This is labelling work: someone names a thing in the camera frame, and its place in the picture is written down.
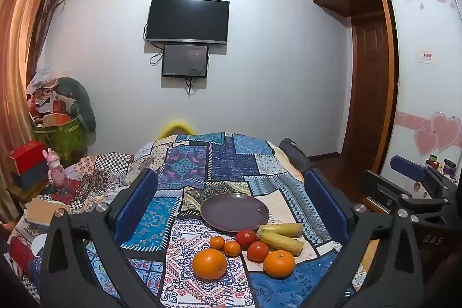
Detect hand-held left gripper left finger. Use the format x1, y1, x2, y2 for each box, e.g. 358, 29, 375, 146
39, 169, 174, 308

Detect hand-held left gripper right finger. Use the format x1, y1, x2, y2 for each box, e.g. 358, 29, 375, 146
305, 169, 424, 308

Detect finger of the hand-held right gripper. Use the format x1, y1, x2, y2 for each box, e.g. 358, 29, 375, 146
355, 170, 447, 218
392, 155, 452, 199

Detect short yellow corn cob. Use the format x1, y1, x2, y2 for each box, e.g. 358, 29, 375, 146
257, 223, 304, 238

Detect long yellow corn cob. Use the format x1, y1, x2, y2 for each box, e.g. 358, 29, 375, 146
257, 232, 304, 256

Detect large orange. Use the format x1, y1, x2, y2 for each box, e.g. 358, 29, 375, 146
192, 248, 228, 280
263, 249, 296, 278

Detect red tomato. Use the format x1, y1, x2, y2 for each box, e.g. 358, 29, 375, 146
247, 241, 270, 262
236, 229, 258, 251

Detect dark purple plate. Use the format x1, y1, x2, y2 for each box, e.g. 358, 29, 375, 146
200, 193, 270, 233

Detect small jars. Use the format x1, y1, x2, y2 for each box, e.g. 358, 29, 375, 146
425, 156, 458, 179

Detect checkered patchwork blanket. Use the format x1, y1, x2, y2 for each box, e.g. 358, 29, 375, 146
70, 152, 135, 216

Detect dark cushion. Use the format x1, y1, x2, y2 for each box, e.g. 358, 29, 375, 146
280, 138, 315, 174

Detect white wardrobe sliding door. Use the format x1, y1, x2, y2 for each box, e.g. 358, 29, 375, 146
375, 0, 462, 182

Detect yellow chair back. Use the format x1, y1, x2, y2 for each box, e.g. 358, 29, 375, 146
158, 118, 196, 140

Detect pink rabbit figure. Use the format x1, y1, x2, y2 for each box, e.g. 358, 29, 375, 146
47, 148, 68, 194

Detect dark brown wooden door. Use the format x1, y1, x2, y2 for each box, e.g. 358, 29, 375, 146
341, 14, 395, 164

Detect blue patchwork printed cloth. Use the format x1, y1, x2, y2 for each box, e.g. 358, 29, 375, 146
83, 131, 362, 308

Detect brown cardboard box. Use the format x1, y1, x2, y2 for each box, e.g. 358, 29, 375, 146
25, 197, 71, 226

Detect green cardboard box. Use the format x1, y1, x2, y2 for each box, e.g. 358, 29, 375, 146
32, 117, 90, 165

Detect dark blue box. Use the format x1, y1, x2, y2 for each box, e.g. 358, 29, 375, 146
11, 164, 52, 190

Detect red white sticker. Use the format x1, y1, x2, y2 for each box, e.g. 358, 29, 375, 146
419, 49, 437, 65

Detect red box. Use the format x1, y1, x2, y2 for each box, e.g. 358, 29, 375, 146
9, 140, 50, 174

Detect grey plush toy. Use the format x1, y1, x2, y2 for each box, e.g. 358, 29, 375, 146
54, 77, 97, 131

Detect brown orange curtain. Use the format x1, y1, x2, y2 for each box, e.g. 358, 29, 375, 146
0, 0, 74, 222

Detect black television cable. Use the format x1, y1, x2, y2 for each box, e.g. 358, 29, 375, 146
144, 23, 165, 66

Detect small black wall monitor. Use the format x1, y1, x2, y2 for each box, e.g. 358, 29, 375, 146
162, 44, 209, 78

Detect black wall television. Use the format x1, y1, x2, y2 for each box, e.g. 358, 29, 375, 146
146, 0, 230, 44

